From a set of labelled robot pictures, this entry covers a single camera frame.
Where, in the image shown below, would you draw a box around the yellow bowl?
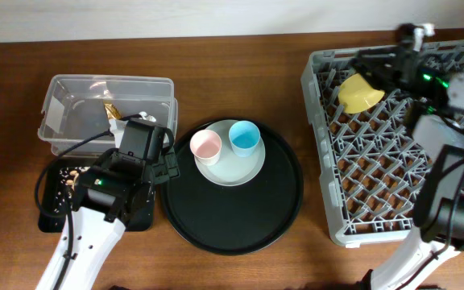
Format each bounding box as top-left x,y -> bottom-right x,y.
338,73 -> 385,114

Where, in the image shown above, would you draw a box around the food scraps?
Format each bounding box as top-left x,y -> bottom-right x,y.
52,167 -> 89,214

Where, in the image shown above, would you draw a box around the white tissue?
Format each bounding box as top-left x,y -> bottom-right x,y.
109,111 -> 157,148

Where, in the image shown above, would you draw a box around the gold foil wrapper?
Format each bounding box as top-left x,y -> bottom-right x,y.
103,101 -> 122,120

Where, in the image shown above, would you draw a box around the pink cup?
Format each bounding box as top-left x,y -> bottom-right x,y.
189,130 -> 222,166

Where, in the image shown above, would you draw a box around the grey plate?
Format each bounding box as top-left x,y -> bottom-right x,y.
194,119 -> 266,187

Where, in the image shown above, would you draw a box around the blue cup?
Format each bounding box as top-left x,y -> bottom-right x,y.
228,120 -> 261,157

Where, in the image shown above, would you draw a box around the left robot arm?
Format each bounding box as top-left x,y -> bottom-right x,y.
37,118 -> 180,289

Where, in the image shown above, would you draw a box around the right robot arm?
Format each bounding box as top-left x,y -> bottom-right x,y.
339,23 -> 464,289

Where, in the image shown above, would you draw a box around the grey dishwasher rack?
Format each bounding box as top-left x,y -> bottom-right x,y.
301,40 -> 464,247

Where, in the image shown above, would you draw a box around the black rectangular tray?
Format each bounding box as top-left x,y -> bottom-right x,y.
38,158 -> 155,233

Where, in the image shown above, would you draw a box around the clear plastic bin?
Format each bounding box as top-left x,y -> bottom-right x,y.
38,74 -> 178,155

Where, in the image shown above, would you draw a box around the black round tray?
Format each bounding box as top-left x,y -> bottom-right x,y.
160,123 -> 304,255

